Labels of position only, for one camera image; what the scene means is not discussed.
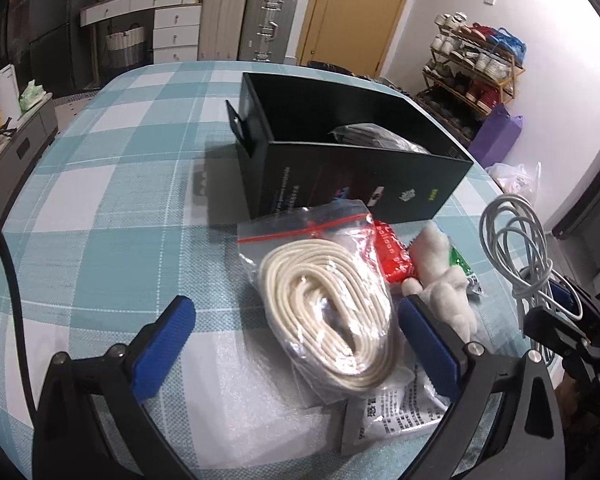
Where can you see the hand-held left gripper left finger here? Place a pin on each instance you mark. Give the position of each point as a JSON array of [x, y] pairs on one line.
[[162, 352]]

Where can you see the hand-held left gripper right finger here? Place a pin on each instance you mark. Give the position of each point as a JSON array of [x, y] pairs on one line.
[[427, 347]]

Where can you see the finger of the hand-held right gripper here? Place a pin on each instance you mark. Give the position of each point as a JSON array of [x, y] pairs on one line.
[[550, 330], [564, 300]]

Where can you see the white plush toy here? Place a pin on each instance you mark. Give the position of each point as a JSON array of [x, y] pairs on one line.
[[445, 285]]

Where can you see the white printed packet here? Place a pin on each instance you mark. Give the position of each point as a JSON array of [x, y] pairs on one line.
[[395, 412]]

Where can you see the green packet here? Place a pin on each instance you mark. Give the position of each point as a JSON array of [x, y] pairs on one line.
[[464, 269]]

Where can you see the red packet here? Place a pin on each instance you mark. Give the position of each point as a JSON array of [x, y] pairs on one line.
[[392, 255]]

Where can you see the black cardboard box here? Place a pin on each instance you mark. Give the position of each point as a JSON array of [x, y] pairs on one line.
[[360, 180]]

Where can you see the person's right hand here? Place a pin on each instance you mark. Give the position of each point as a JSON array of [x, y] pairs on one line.
[[566, 397]]

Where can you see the white plastic bag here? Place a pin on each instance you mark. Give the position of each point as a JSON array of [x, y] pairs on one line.
[[512, 180]]

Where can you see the purple bag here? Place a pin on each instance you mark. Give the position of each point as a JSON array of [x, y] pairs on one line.
[[495, 135]]

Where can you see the grey plastic bag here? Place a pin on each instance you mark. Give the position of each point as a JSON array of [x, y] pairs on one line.
[[380, 137]]

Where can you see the wooden shoe rack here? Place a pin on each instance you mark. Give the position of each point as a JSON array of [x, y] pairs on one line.
[[480, 75]]

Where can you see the grey coffee table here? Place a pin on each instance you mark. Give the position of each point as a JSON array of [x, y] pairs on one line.
[[25, 145]]

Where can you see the group of shoes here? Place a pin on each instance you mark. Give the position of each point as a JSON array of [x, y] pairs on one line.
[[472, 55]]

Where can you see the green tissue pack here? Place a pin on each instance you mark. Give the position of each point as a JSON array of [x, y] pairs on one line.
[[32, 96]]

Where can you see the white trash bin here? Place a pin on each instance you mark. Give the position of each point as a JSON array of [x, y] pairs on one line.
[[2, 92]]

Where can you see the woven laundry basket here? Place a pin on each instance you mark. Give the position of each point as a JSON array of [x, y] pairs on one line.
[[125, 47]]

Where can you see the grey fridge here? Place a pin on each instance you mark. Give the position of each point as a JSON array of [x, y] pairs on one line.
[[55, 35]]

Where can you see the white desk with drawers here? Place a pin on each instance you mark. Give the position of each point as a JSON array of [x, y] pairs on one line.
[[175, 17]]

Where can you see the beige suitcase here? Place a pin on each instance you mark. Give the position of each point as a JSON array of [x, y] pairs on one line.
[[222, 22]]

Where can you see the yellow wooden door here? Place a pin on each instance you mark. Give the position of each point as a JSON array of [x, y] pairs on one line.
[[350, 15]]

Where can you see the silver suitcase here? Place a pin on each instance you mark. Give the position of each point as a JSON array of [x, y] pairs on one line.
[[267, 25]]

